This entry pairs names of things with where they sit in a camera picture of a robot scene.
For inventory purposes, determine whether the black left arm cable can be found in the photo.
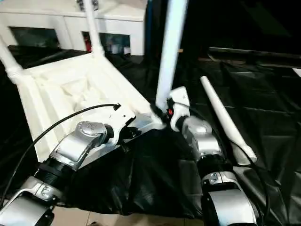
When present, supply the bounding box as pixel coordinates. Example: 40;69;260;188
0;103;122;204

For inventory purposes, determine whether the white plastic table leg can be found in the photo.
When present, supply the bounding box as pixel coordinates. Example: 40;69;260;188
154;0;189;114
82;0;105;60
0;35;24;86
199;75;258;167

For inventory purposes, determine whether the glossy black mat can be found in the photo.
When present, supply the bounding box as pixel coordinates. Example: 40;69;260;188
0;45;301;222

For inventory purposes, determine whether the grey metal clutter object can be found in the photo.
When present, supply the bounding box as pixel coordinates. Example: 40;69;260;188
78;0;100;11

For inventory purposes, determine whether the white plastic table top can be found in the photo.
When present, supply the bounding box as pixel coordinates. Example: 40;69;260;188
16;50;166;163

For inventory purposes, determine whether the white cabinet with glass doors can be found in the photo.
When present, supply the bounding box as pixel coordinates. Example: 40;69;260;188
0;0;147;56

